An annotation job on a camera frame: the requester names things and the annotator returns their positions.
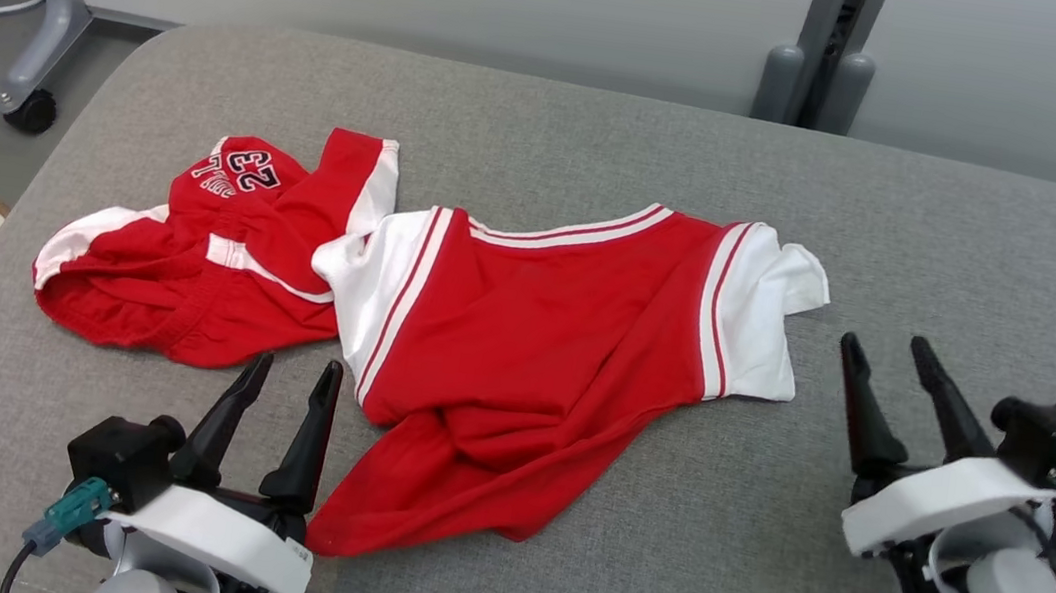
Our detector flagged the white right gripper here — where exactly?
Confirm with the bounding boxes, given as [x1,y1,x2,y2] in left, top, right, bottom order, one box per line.
[814,327,1056,582]

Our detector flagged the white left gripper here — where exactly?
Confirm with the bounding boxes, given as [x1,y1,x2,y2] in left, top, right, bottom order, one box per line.
[95,335,347,593]

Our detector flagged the red white-striped shorts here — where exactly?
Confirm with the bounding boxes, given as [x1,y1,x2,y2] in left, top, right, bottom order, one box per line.
[24,93,405,389]

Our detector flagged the red white-sleeved jersey shirt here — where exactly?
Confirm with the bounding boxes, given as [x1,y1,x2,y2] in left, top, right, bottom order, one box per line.
[277,163,840,593]

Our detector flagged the left black cable teal plug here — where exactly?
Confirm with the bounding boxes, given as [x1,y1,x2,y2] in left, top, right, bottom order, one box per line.
[0,467,119,593]

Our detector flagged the grey cylindrical post foot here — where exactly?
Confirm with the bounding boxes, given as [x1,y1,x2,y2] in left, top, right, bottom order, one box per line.
[815,49,878,140]

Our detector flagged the grey wall post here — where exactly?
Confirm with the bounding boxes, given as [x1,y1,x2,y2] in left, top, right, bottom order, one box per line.
[751,41,807,126]

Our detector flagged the grey metal partition post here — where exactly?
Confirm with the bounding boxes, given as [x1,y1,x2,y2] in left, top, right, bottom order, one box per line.
[789,0,893,139]

